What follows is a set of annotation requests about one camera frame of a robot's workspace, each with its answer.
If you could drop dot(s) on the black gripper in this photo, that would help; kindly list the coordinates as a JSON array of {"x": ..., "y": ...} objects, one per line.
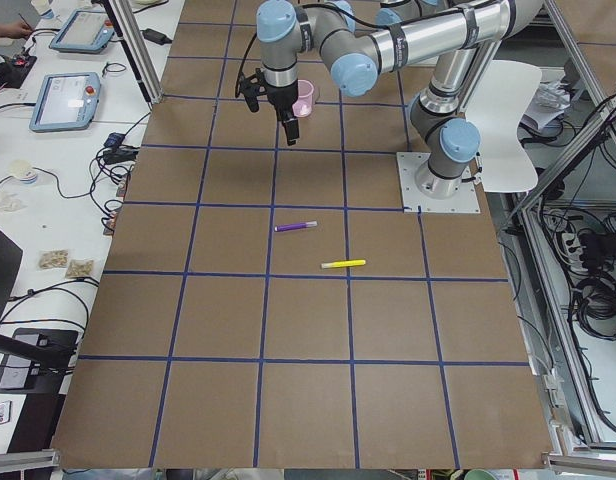
[{"x": 280, "y": 97}]

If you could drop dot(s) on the purple highlighter pen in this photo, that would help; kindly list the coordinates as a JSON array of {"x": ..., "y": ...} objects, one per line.
[{"x": 295, "y": 226}]

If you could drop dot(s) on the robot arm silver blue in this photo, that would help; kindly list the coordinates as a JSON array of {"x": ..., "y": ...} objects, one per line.
[{"x": 455, "y": 37}]

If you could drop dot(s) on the pink mesh cup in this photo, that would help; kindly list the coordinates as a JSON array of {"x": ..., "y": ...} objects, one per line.
[{"x": 307, "y": 94}]

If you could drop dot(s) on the yellow highlighter pen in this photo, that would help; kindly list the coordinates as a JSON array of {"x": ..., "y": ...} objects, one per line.
[{"x": 343, "y": 264}]

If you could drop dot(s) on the black power adapter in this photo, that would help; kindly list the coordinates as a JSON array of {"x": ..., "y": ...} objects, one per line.
[{"x": 156, "y": 37}]

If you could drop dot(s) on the white plastic chair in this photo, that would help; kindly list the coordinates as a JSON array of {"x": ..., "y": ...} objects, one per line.
[{"x": 496, "y": 109}]

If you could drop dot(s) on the blue teach pendant far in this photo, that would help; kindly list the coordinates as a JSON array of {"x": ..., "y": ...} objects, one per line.
[{"x": 85, "y": 31}]

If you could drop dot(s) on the blue teach pendant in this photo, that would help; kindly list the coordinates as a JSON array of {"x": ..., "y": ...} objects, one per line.
[
  {"x": 66, "y": 102},
  {"x": 85, "y": 31}
]

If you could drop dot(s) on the blue teach pendant near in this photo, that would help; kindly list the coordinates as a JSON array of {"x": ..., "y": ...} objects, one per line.
[{"x": 66, "y": 102}]

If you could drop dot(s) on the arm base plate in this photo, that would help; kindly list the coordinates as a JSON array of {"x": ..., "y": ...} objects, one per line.
[{"x": 422, "y": 192}]

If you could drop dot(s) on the aluminium frame post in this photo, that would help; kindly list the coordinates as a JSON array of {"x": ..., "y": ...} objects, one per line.
[{"x": 133, "y": 45}]

